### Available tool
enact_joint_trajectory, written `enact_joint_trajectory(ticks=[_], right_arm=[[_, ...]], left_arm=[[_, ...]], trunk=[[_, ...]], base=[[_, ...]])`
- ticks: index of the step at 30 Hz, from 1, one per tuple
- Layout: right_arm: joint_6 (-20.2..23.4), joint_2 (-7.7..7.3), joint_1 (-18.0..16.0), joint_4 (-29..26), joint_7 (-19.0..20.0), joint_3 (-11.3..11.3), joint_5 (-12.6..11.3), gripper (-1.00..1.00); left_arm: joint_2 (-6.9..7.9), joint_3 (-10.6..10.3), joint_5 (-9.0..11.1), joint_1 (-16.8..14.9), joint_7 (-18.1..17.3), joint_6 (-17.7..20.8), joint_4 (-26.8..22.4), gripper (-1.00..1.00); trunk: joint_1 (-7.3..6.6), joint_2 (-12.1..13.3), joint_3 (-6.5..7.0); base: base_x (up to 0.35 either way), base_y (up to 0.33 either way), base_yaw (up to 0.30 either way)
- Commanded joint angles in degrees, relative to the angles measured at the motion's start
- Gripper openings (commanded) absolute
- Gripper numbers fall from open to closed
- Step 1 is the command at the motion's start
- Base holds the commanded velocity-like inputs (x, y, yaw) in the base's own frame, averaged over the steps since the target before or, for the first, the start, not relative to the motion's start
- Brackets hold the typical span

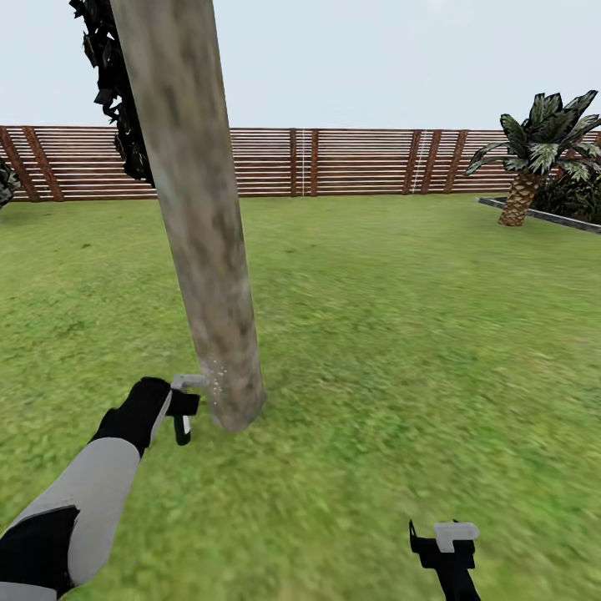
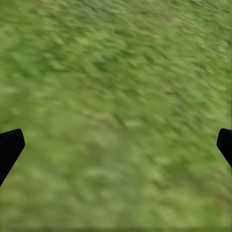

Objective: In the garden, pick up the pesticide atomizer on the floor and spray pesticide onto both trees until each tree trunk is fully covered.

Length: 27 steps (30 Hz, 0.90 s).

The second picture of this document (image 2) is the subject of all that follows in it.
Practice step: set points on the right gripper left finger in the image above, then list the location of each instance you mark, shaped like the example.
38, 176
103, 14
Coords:
11, 145

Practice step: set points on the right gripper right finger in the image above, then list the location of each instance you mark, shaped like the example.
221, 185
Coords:
224, 143

